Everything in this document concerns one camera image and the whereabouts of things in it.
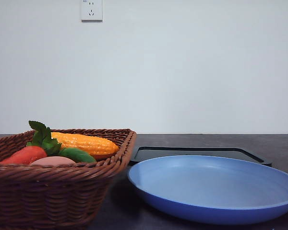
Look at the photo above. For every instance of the blue round plate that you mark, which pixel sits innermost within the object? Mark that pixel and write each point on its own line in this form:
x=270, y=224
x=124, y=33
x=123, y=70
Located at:
x=211, y=190

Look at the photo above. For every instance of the pink brown egg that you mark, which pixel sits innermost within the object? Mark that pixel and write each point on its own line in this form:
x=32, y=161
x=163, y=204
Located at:
x=52, y=161

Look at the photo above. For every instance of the brown wicker basket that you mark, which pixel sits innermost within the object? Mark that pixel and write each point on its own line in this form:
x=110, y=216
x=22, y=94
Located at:
x=57, y=193

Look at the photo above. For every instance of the black rectangular tray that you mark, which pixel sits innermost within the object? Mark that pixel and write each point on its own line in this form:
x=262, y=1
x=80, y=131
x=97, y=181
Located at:
x=148, y=153

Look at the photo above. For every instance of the yellow toy corn cob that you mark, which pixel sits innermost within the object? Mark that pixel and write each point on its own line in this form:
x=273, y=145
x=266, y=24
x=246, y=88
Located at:
x=92, y=144

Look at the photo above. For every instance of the green toy vegetable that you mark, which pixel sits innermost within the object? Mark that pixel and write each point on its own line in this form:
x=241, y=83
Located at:
x=77, y=155

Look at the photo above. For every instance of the green carrot leaves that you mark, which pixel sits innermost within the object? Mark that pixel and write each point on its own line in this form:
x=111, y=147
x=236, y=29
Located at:
x=42, y=138

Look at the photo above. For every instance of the red toy carrot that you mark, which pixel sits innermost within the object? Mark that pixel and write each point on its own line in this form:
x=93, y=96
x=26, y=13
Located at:
x=25, y=155

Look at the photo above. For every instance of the white wall socket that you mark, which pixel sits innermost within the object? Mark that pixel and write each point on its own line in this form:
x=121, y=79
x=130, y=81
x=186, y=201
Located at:
x=92, y=11

